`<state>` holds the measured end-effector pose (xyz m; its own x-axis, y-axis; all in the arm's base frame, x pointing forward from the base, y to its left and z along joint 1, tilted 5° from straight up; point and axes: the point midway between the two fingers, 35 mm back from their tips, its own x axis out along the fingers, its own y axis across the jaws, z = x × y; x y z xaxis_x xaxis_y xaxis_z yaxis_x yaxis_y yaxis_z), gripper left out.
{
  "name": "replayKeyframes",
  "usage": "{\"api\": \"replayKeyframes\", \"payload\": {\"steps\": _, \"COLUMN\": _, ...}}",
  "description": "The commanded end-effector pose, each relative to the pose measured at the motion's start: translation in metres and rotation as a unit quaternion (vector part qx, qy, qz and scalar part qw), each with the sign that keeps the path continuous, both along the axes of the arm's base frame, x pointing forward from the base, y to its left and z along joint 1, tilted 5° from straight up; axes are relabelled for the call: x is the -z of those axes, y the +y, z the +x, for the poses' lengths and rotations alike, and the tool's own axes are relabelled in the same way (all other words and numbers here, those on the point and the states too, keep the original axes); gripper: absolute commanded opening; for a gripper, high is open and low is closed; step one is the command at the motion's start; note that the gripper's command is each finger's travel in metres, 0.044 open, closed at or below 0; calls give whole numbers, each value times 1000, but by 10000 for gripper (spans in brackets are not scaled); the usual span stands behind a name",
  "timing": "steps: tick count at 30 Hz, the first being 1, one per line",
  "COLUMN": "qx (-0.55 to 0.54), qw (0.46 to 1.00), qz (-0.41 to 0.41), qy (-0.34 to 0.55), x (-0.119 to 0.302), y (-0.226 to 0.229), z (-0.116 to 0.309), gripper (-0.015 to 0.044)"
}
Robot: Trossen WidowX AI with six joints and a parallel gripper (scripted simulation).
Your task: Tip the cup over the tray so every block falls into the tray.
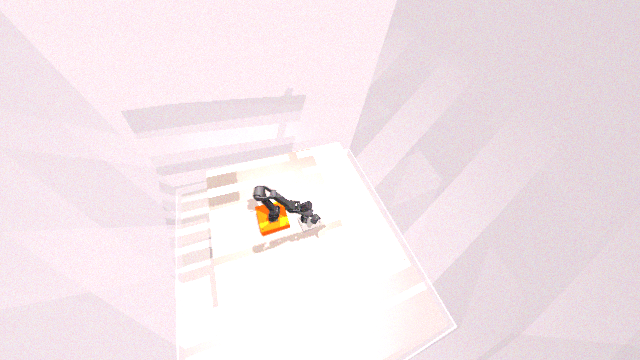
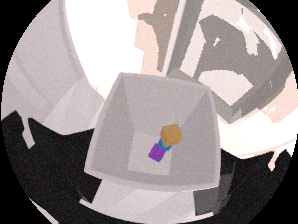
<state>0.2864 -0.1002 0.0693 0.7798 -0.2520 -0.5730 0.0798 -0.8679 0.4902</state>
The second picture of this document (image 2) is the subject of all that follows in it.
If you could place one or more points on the small purple block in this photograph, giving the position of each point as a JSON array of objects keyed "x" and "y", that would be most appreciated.
[{"x": 157, "y": 152}]

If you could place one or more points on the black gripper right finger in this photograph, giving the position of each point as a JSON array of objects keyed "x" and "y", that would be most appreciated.
[{"x": 234, "y": 172}]

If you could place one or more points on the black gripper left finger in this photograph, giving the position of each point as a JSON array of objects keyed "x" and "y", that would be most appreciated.
[{"x": 69, "y": 152}]

